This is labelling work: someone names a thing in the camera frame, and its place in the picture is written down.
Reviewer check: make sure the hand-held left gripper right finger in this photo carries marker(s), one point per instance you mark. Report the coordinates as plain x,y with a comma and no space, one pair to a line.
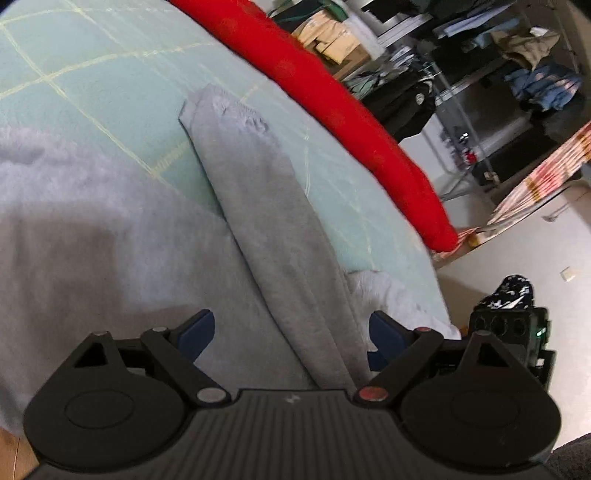
385,337

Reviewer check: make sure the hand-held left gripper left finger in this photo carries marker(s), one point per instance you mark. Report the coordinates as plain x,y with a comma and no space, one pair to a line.
198,333

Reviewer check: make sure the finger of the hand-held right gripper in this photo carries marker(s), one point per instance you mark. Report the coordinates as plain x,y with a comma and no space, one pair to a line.
375,362

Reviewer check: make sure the light grey garment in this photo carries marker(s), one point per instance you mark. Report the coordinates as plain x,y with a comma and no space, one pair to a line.
92,240

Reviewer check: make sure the metal clothes rack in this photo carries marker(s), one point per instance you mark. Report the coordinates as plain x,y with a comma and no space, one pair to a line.
450,92

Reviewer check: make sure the white fleece cloth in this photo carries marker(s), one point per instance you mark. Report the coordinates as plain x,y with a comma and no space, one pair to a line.
397,297

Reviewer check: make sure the navy white patterned garment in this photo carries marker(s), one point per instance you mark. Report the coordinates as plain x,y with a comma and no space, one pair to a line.
508,295

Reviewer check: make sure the pink floral curtain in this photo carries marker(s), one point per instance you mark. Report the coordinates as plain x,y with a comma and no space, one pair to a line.
545,170

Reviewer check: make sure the red quilt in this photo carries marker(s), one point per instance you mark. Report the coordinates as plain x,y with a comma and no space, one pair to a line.
346,115

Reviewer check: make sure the black jacket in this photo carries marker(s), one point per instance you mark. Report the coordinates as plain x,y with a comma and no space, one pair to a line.
406,110

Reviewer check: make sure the blue denim garment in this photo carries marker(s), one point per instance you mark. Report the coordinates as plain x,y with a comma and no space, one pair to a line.
545,87

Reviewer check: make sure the pale green garment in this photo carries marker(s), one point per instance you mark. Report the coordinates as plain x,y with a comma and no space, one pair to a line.
369,83

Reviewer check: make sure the bed with green checked sheet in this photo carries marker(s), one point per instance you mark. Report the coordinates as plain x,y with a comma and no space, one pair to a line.
115,60

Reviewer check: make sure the khaki garment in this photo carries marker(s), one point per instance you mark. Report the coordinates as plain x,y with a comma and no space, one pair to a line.
526,46

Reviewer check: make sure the beige shorts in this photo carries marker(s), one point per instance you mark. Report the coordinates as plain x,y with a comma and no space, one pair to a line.
323,37

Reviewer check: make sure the green bag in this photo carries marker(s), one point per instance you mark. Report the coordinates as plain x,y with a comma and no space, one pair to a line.
318,9

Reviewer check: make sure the wall socket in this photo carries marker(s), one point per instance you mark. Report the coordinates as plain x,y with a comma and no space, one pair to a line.
568,274

